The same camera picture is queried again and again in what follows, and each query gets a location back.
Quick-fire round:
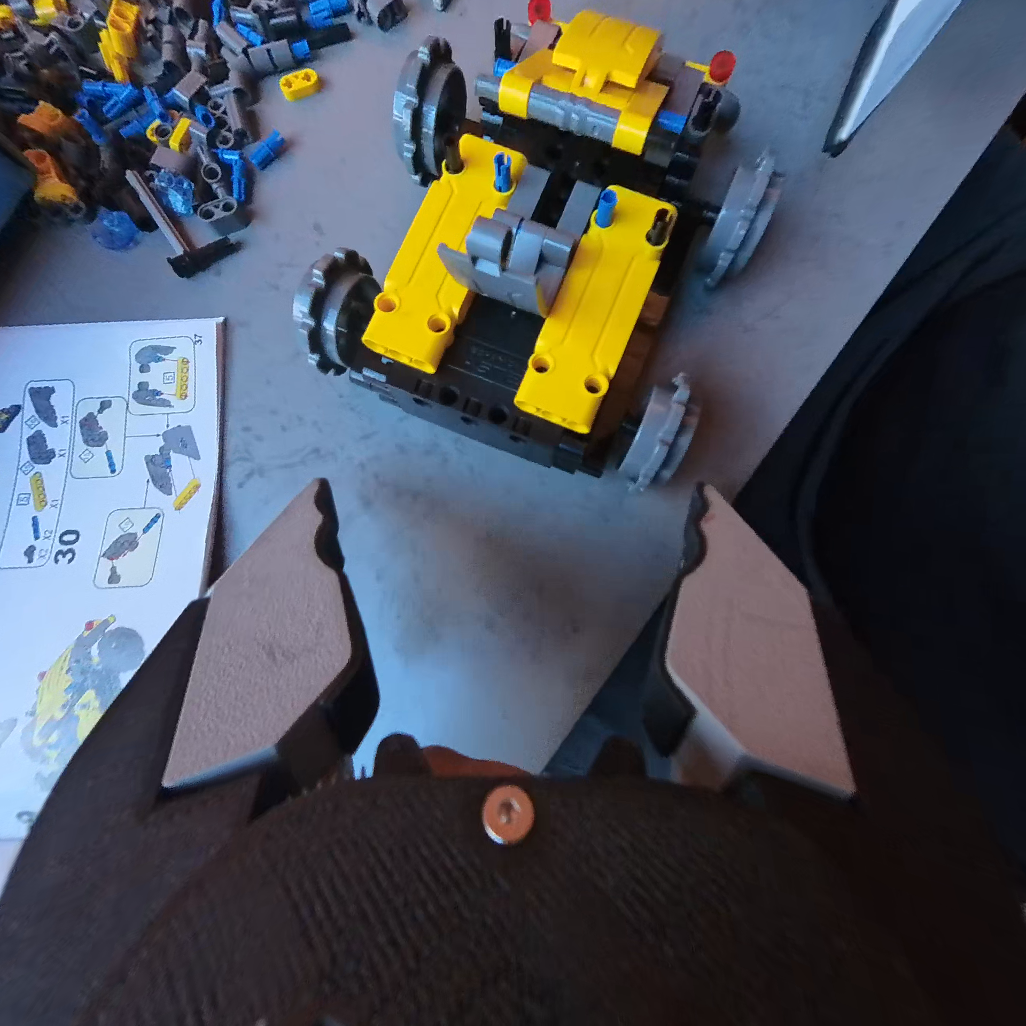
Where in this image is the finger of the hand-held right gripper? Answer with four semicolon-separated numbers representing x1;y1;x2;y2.
824;0;965;157

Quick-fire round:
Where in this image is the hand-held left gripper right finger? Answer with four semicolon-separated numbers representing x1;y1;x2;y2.
641;483;857;798

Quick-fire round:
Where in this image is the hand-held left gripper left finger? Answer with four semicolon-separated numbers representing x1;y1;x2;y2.
160;478;382;790

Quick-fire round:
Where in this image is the grey toy wheel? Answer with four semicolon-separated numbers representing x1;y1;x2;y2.
696;148;787;290

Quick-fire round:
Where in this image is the yellow toy brick car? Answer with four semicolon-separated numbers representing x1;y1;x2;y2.
292;0;722;492

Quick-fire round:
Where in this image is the person's black top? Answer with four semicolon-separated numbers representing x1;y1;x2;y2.
802;385;1026;963

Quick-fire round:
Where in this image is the white instruction booklet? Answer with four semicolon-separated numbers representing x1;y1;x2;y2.
0;316;228;841

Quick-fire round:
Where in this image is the pile of dark brick pieces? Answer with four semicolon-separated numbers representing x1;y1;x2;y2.
0;0;411;280

